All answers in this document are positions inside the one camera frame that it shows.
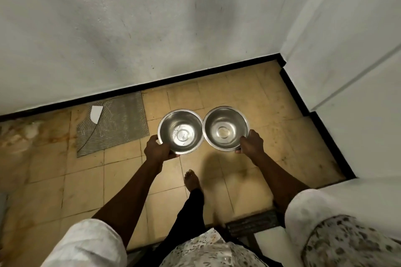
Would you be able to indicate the person's right hand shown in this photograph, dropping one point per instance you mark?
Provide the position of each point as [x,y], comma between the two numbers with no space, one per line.
[252,148]

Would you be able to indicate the person's left hand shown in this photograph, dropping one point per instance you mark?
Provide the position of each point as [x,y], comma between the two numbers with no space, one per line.
[156,152]

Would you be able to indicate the person's right thumb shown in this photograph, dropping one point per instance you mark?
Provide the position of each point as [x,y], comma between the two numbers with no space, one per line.
[254,136]

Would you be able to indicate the person's left thumb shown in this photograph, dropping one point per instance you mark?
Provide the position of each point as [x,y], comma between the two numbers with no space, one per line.
[152,142]

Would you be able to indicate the steel bowl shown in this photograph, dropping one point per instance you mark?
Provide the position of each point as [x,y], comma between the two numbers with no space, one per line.
[225,128]
[181,131]

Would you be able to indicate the person's right forearm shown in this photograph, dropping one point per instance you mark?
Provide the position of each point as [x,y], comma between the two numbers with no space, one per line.
[277,184]

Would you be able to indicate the person's left forearm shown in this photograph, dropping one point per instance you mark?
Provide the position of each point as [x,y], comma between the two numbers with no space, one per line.
[131,198]

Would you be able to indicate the grey ribbed floor mat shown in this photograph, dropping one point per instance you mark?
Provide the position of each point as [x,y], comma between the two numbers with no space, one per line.
[119,123]

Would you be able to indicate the person's bare foot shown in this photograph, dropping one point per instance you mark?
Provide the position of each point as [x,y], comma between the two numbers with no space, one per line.
[192,179]

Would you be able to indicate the white paper scrap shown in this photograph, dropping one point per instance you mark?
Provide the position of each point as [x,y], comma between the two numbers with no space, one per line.
[95,113]

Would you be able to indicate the person's black trouser leg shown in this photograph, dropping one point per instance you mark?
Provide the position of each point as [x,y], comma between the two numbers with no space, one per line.
[184,216]

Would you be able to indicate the dark ridged doormat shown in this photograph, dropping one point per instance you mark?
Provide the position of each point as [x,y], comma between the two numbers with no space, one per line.
[252,223]

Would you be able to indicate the white right sleeve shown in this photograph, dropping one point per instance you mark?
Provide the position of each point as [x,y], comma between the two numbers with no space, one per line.
[316,204]

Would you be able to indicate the white sleeve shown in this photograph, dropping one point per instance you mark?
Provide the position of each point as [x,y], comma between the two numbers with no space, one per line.
[316,204]
[86,245]

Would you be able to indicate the white left sleeve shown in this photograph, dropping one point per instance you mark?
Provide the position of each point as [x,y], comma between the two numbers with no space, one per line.
[86,245]

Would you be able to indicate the white patterned garment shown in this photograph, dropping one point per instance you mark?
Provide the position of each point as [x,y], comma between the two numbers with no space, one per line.
[203,252]

